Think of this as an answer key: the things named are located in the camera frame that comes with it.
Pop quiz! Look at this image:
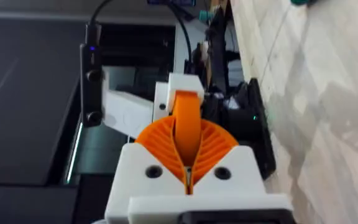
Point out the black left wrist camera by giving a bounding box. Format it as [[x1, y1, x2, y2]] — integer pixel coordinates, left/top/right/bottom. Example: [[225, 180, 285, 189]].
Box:
[[80, 43, 104, 128]]

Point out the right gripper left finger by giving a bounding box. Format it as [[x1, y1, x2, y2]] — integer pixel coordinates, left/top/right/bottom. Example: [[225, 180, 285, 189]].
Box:
[[104, 114, 189, 224]]

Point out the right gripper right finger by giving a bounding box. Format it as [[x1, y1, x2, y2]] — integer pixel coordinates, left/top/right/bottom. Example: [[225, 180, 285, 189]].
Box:
[[188, 118, 267, 195]]

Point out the thin black cable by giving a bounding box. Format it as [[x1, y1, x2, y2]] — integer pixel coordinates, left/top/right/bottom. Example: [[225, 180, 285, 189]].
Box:
[[168, 4, 194, 74]]

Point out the black camera cable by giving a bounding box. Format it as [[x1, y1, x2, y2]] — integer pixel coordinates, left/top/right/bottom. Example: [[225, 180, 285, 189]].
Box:
[[85, 0, 115, 46]]

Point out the small teal knob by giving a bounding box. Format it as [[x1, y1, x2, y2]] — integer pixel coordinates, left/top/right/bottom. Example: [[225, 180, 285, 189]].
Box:
[[198, 9, 215, 23]]

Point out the teal green object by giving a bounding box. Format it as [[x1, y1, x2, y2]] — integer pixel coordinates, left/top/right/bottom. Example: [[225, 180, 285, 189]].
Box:
[[290, 0, 318, 6]]

